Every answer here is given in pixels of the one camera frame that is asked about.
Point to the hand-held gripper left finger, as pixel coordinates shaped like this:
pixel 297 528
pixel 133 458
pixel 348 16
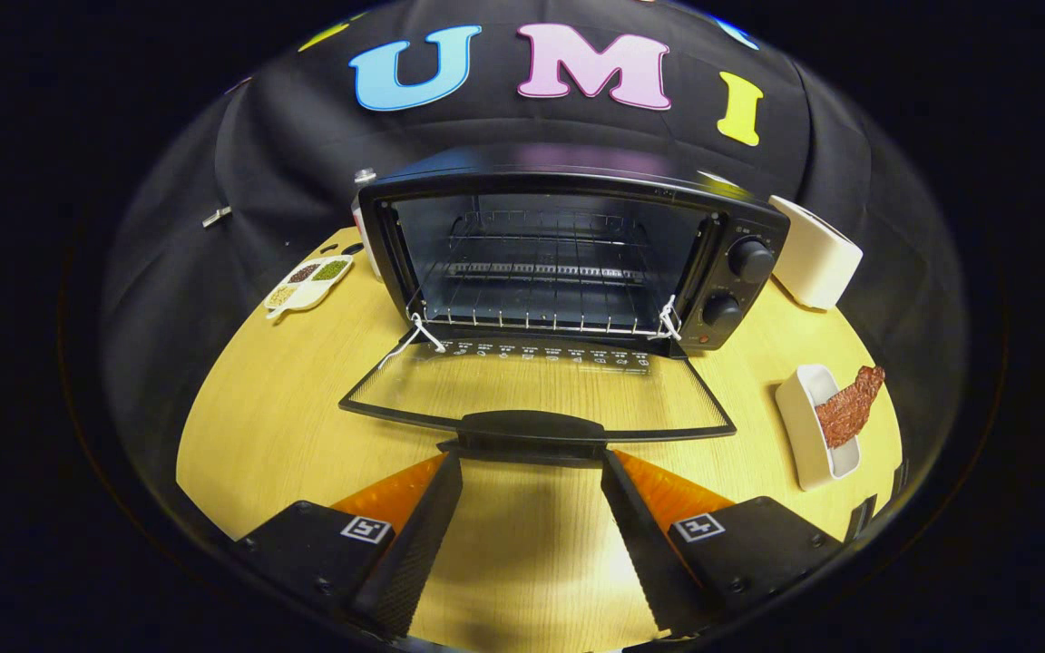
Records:
pixel 423 553

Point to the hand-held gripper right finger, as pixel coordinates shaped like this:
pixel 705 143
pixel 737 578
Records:
pixel 645 553

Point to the brown meat piece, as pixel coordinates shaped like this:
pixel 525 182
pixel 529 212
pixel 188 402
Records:
pixel 849 408

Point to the black toaster oven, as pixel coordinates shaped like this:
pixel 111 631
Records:
pixel 577 177

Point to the cream white toaster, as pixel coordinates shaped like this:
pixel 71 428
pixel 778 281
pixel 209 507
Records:
pixel 817 258

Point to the white ribbed rectangular dish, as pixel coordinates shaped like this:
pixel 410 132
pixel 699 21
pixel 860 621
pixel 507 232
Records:
pixel 804 435

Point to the white divided spice dish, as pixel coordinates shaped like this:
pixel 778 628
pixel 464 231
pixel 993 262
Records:
pixel 291 295

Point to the glass shaker with silver cap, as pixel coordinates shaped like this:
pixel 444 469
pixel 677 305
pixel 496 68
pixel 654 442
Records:
pixel 365 177

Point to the silver clip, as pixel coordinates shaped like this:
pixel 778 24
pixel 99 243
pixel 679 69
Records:
pixel 217 217

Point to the black backdrop cloth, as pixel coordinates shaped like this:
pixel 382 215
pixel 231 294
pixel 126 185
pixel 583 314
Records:
pixel 577 127

